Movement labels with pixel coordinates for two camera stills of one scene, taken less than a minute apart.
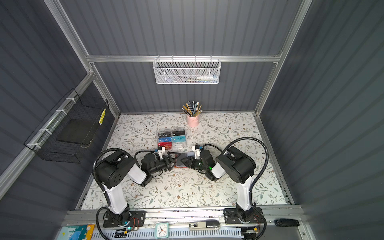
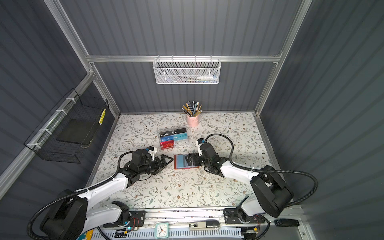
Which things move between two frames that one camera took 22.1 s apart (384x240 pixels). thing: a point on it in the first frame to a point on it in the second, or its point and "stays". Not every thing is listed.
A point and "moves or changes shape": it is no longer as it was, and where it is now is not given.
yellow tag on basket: (102, 116) stays
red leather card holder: (179, 162) stays
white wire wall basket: (186, 71) stays
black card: (178, 133) to (166, 133)
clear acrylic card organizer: (171, 138) moves or changes shape
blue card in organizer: (165, 139) stays
